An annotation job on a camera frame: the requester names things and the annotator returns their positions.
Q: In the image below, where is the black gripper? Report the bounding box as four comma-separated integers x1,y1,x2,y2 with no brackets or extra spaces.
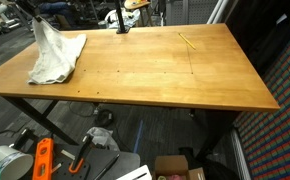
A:
15,0,42,23

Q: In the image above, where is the white towel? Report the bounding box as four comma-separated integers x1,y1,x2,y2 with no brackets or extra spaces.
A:
28,19,87,84

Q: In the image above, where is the crumpled white cloth pile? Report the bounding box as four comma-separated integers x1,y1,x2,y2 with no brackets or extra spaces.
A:
104,8,141,30

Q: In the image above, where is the small round wooden table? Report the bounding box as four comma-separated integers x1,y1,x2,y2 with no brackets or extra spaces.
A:
123,0,154,27

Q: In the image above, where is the orange black clamp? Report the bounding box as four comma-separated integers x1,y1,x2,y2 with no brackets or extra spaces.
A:
68,134,93,174

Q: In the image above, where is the orange level tool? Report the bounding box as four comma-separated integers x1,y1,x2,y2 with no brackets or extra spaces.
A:
32,138,53,180

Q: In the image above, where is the yellow pencil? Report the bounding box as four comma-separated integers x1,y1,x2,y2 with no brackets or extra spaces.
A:
178,33,196,50

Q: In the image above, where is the black pen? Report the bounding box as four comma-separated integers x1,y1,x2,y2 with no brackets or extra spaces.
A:
93,154,120,180

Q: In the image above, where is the cardboard box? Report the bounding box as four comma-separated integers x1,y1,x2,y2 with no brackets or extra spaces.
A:
152,155,206,180

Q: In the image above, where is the black camera stand pole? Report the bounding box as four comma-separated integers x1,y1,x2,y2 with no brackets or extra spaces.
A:
114,0,129,34

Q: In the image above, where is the black table leg frame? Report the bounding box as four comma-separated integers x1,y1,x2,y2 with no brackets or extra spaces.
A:
4,96,77,145

